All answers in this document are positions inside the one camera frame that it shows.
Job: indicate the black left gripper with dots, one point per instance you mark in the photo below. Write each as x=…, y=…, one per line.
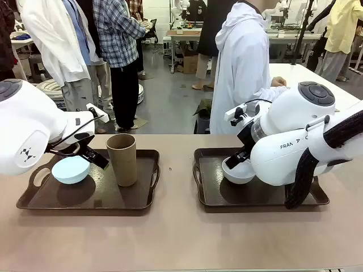
x=83, y=136

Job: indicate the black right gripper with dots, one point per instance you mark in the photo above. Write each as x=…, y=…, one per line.
x=246, y=139

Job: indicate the white bowl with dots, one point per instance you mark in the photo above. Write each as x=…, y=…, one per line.
x=238, y=177

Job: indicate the tall brown cup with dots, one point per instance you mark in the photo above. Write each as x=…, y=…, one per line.
x=122, y=161

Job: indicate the light blue bowl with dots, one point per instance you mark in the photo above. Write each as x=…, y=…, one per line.
x=69, y=173

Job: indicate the person's right forearm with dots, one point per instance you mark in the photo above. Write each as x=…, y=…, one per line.
x=272, y=93

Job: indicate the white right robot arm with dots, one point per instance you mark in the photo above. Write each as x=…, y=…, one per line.
x=283, y=158

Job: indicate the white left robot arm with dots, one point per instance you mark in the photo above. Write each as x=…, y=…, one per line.
x=28, y=119

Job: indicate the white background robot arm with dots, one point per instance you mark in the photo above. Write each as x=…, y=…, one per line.
x=178, y=5
x=269, y=11

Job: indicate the dark brown plastic tray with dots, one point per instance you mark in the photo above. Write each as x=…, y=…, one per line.
x=85, y=198
x=255, y=195

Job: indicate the person's right hand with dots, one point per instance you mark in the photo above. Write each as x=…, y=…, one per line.
x=279, y=81

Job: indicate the potted green plant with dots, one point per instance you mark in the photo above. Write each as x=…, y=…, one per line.
x=204, y=107

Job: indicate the person in beige trousers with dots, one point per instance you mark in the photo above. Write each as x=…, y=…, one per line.
x=105, y=85

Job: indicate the white ribbed round tub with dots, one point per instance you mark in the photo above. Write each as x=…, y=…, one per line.
x=51, y=88

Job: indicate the person in white hoodie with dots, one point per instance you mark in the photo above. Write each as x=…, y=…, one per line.
x=241, y=71

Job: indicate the cardboard box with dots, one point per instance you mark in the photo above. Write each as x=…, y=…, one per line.
x=190, y=65

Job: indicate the grey plastic stool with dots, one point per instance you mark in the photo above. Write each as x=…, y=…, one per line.
x=37, y=68

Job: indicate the large white table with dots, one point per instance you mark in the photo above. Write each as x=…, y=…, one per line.
x=312, y=76

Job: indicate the person in white shirt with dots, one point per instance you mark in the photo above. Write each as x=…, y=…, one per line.
x=51, y=42

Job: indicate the person in plaid shirt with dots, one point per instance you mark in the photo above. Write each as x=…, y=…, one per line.
x=116, y=34

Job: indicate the person in black jacket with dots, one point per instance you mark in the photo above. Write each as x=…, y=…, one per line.
x=210, y=28

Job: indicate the long grey workbench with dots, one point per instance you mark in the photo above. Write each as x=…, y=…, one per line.
x=295, y=36

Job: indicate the cluttered background workbench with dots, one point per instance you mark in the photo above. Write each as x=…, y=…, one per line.
x=184, y=33

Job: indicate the white side table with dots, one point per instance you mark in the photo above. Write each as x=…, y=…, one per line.
x=22, y=42

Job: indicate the black office chair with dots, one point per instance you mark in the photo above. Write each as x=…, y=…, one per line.
x=153, y=28

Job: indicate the black tripod stand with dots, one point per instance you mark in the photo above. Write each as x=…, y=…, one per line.
x=303, y=31

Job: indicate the person in dark red clothes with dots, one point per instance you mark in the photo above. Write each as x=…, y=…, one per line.
x=5, y=42

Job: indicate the person in yellow shirt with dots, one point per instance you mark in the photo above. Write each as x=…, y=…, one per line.
x=343, y=28

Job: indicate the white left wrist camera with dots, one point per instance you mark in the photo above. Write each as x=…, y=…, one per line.
x=99, y=114

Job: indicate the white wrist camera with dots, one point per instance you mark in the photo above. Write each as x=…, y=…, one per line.
x=99, y=114
x=235, y=112

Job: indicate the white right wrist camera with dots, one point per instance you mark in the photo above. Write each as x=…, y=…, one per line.
x=235, y=112

